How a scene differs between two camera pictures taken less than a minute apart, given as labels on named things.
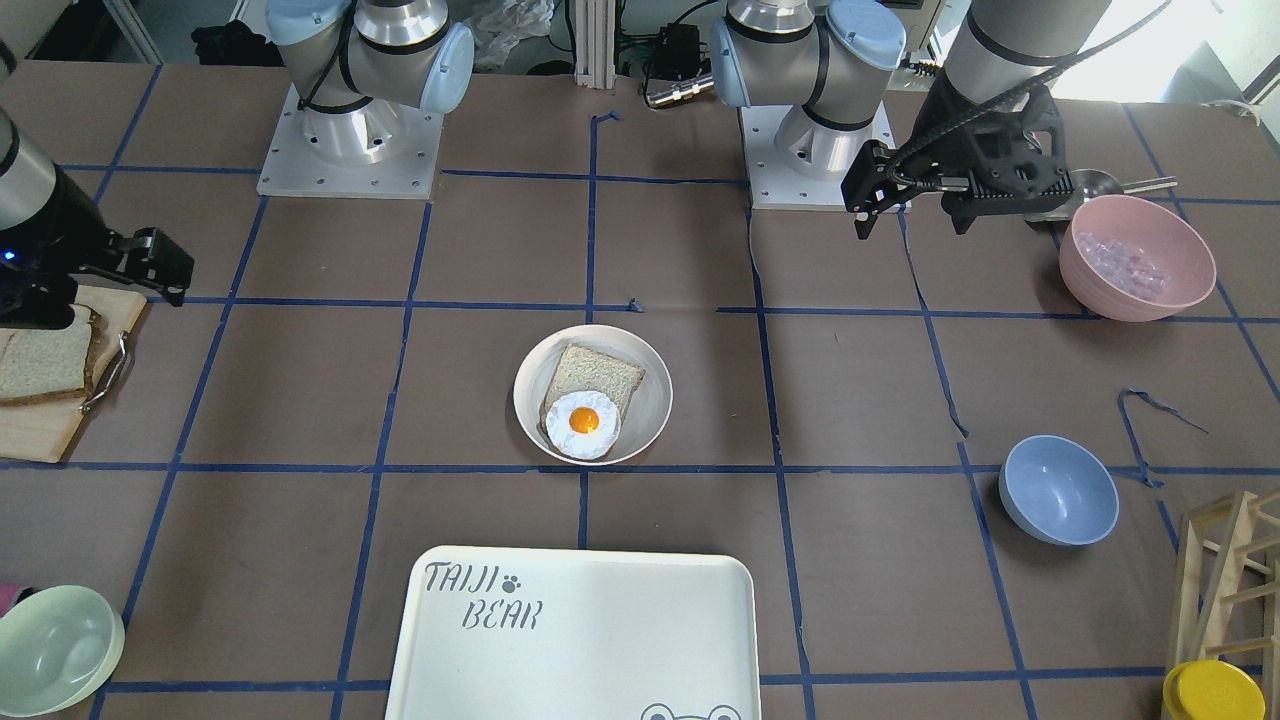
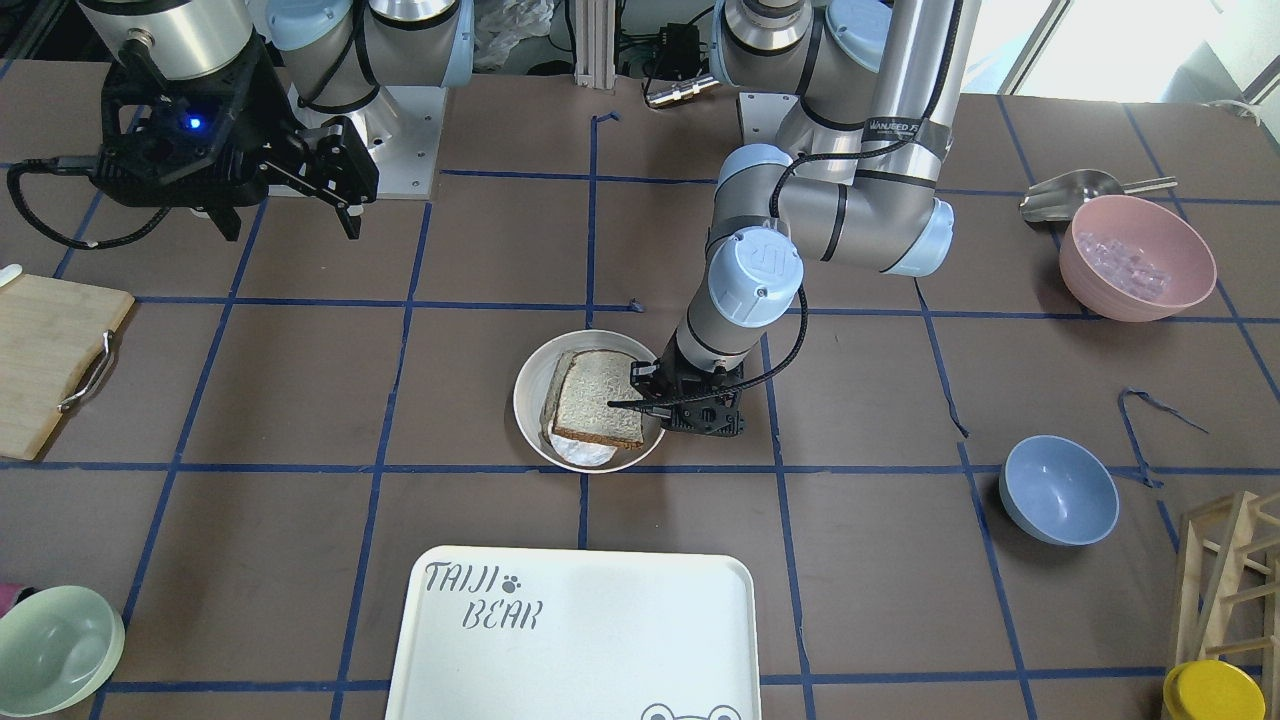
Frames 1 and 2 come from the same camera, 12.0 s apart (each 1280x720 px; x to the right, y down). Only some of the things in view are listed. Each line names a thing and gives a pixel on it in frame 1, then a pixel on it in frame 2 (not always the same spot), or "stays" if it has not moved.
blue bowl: (1056, 491) stays
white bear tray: (492, 633) stays
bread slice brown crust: (40, 366) → (591, 380)
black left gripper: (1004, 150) → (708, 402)
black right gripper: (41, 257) → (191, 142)
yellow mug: (1213, 690) stays
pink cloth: (9, 593) stays
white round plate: (593, 395) stays
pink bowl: (1130, 259) stays
